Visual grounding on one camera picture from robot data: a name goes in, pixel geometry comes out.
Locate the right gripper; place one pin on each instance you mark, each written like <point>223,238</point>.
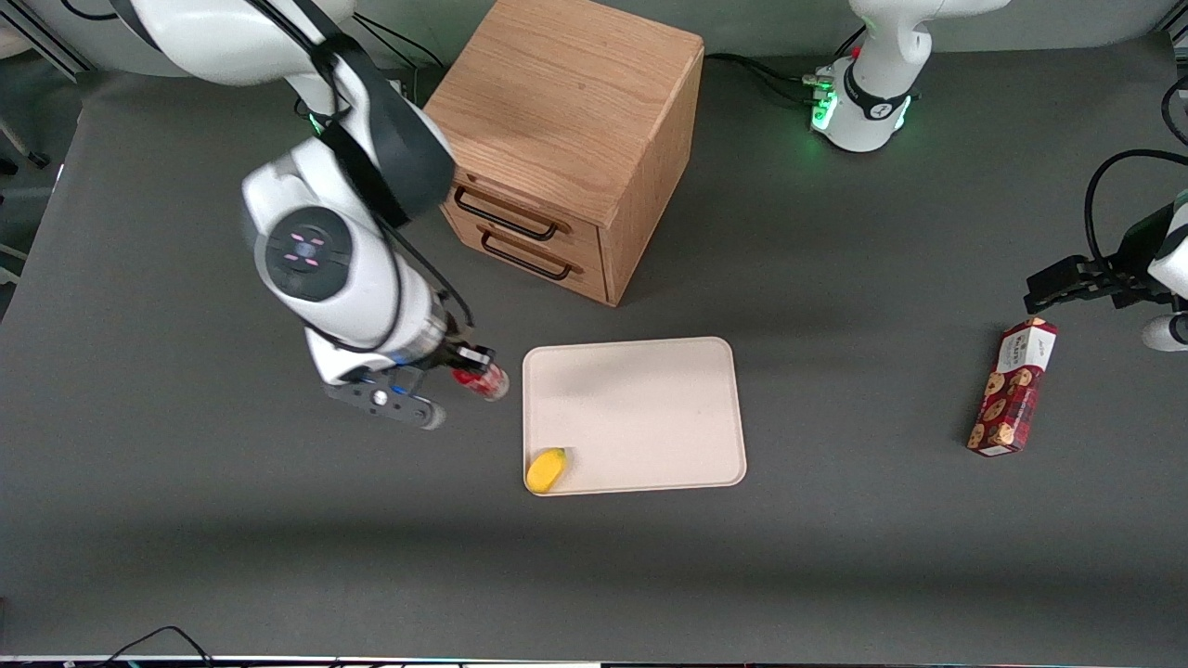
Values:
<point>458,353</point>

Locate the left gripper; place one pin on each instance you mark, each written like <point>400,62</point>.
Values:
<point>1134,249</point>

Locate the red coke bottle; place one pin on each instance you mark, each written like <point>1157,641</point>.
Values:
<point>487,382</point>

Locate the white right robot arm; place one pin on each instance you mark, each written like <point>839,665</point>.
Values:
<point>325,232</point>

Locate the beige plastic tray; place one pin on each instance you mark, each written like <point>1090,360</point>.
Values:
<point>640,408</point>

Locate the wooden drawer front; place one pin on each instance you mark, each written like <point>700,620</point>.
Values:
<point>538,209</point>
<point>548,269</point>

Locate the red cookie box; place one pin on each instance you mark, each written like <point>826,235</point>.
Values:
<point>1012,390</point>

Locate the yellow toy lemon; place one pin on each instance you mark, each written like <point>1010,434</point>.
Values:
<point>546,470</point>

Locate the wooden drawer cabinet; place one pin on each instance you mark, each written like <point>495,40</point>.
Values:
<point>566,102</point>

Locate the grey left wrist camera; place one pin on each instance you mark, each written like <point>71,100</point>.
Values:
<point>1165,333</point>

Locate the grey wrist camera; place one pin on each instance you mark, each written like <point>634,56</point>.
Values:
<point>1165,333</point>
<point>385,401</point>

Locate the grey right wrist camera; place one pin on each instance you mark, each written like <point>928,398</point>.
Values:
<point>385,401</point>

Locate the aluminium frame profile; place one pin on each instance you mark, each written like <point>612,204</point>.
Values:
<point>42,37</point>

